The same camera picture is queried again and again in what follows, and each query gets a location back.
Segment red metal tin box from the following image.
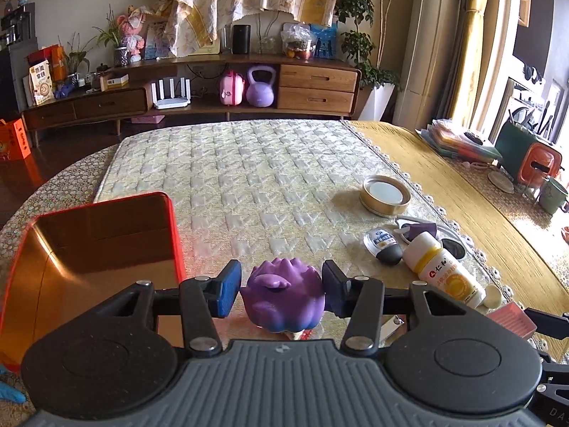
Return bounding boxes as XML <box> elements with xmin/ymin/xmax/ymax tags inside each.
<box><xmin>1</xmin><ymin>192</ymin><xmax>185</xmax><ymax>372</ymax></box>

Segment potted tree white planter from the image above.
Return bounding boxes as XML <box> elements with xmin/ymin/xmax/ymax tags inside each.
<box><xmin>334</xmin><ymin>0</ymin><xmax>416</xmax><ymax>122</ymax></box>

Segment clear bottle black cap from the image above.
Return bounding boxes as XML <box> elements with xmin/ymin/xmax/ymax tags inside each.
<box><xmin>363</xmin><ymin>228</ymin><xmax>402</xmax><ymax>266</ymax></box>

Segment round gold tin lid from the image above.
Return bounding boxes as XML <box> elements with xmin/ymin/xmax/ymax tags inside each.
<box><xmin>360</xmin><ymin>174</ymin><xmax>412</xmax><ymax>217</ymax></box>

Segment white wifi router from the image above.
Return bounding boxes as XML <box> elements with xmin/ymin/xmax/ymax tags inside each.
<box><xmin>150</xmin><ymin>77</ymin><xmax>191</xmax><ymax>110</ymax></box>

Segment stack of colourful folders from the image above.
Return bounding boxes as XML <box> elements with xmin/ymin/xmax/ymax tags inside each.
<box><xmin>416</xmin><ymin>118</ymin><xmax>502</xmax><ymax>164</ymax></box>

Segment green mug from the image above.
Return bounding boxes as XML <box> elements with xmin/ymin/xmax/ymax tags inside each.
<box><xmin>538</xmin><ymin>176</ymin><xmax>568</xmax><ymax>215</ymax></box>

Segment quilted cream yellow mat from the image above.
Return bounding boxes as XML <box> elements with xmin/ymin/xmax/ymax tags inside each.
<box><xmin>94</xmin><ymin>118</ymin><xmax>517</xmax><ymax>348</ymax></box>

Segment purple kettlebell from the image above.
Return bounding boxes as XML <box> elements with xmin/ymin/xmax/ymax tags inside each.
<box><xmin>246</xmin><ymin>65</ymin><xmax>277</xmax><ymax>108</ymax></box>

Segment pink toy suitcase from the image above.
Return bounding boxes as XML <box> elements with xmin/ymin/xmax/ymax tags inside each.
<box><xmin>219</xmin><ymin>70</ymin><xmax>246</xmax><ymax>106</ymax></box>

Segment round beige coaster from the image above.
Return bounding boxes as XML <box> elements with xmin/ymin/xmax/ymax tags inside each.
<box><xmin>487</xmin><ymin>171</ymin><xmax>515</xmax><ymax>194</ymax></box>

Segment plastic bag of fruit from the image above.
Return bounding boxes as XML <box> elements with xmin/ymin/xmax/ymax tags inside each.
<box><xmin>281</xmin><ymin>23</ymin><xmax>315</xmax><ymax>61</ymax></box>

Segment snack box on cabinet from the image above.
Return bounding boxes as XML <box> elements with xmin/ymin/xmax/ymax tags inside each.
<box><xmin>29</xmin><ymin>60</ymin><xmax>54</xmax><ymax>106</ymax></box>

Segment orange gift bag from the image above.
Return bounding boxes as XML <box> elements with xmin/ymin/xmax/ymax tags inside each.
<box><xmin>0</xmin><ymin>118</ymin><xmax>31</xmax><ymax>162</ymax></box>

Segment pink plush doll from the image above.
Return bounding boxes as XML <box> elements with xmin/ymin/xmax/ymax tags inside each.
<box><xmin>117</xmin><ymin>5</ymin><xmax>145</xmax><ymax>64</ymax></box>

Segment black cylinder speaker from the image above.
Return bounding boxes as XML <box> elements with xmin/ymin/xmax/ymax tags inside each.
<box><xmin>232</xmin><ymin>24</ymin><xmax>251</xmax><ymax>55</ymax></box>

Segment white yellow vitamin bottle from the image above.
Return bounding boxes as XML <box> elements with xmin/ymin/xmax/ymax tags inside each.
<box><xmin>402</xmin><ymin>232</ymin><xmax>502</xmax><ymax>310</ymax></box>

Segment wooden tv cabinet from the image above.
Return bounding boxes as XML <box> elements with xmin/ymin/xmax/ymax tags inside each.
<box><xmin>23</xmin><ymin>54</ymin><xmax>360</xmax><ymax>138</ymax></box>

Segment blue photo card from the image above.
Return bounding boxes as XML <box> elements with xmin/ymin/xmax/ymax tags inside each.
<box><xmin>310</xmin><ymin>22</ymin><xmax>337</xmax><ymax>60</ymax></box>

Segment small purple box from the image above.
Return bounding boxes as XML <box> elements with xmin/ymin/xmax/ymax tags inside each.
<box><xmin>401</xmin><ymin>223</ymin><xmax>438</xmax><ymax>242</ymax></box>

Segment purple spiky toy figure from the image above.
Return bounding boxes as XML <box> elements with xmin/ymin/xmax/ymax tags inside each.
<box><xmin>240</xmin><ymin>257</ymin><xmax>325</xmax><ymax>340</ymax></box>

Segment small potted plant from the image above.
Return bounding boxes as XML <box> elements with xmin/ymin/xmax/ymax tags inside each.
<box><xmin>94</xmin><ymin>7</ymin><xmax>128</xmax><ymax>68</ymax></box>

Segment white sunglasses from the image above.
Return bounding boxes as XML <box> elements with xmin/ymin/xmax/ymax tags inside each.
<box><xmin>394</xmin><ymin>216</ymin><xmax>467</xmax><ymax>260</ymax></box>

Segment green orange toaster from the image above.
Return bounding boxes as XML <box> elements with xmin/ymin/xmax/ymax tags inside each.
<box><xmin>495</xmin><ymin>120</ymin><xmax>562</xmax><ymax>184</ymax></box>

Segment blue rubber glove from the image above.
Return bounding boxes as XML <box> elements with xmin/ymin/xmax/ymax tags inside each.
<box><xmin>0</xmin><ymin>364</ymin><xmax>27</xmax><ymax>405</ymax></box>

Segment mustard yellow table runner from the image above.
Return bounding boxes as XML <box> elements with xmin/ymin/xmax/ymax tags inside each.
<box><xmin>352</xmin><ymin>121</ymin><xmax>568</xmax><ymax>315</ymax></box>

